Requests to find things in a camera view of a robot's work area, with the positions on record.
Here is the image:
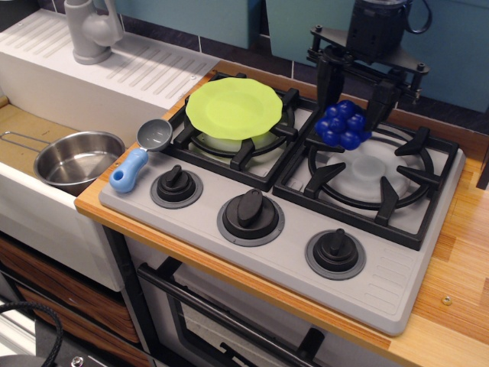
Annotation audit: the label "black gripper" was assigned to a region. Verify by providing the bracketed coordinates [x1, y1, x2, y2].
[307, 1, 429, 132]

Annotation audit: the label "blue toy blueberry cluster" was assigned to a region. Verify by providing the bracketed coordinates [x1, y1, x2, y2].
[315, 100, 372, 151]

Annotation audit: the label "green plastic plate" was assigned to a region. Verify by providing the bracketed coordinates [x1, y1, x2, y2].
[186, 77, 283, 141]

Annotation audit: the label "stainless steel pot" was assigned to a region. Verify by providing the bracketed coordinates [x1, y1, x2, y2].
[1, 131, 125, 196]

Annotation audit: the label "white toy sink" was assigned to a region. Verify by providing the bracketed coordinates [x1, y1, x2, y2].
[1, 10, 218, 291]

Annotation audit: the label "black right burner grate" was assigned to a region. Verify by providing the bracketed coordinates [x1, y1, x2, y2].
[273, 112, 465, 251]

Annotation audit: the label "black burner grate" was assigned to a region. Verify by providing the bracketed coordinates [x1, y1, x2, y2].
[273, 112, 465, 251]
[167, 72, 317, 191]

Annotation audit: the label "black left burner grate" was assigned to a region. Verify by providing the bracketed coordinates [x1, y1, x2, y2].
[167, 72, 317, 191]

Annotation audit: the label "grey toy stove top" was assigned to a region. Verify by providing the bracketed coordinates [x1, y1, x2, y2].
[99, 73, 465, 335]

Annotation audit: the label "black right stove knob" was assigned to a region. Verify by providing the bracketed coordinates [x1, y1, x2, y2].
[305, 229, 367, 281]

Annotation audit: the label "black stove knob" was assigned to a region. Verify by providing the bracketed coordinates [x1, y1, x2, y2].
[305, 229, 367, 281]
[151, 164, 203, 209]
[217, 189, 285, 247]

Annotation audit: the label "black middle stove knob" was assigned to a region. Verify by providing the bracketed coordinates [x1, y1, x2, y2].
[217, 189, 285, 247]

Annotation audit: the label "black left stove knob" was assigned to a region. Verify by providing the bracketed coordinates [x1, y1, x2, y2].
[151, 164, 203, 209]

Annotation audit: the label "grey toy faucet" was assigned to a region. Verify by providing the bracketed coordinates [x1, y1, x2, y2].
[64, 0, 124, 65]

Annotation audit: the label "wooden drawer fronts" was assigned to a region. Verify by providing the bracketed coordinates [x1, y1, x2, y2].
[1, 233, 150, 366]

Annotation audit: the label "grey spoon blue handle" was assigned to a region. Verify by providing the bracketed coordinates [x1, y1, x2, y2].
[109, 119, 173, 193]

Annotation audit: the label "oven door with handle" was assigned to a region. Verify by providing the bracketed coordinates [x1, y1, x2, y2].
[136, 256, 395, 366]

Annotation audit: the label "black braided cable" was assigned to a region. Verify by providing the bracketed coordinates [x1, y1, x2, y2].
[0, 301, 64, 364]

